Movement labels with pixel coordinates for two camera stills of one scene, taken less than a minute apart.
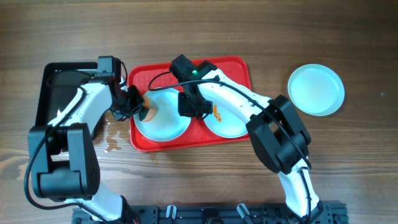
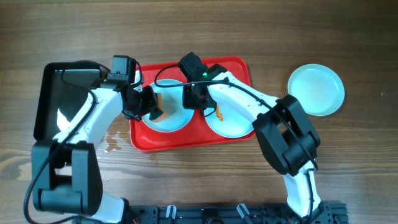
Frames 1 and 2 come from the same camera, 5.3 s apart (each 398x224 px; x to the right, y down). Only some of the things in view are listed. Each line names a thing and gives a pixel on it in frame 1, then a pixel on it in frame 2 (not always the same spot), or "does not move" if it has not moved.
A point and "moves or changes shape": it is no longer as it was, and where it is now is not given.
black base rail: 327,213 does not move
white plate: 231,114 does not move
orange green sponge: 146,112 moves or changes shape
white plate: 316,89 does not move
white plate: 167,126 moves or changes shape
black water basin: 58,82 does not move
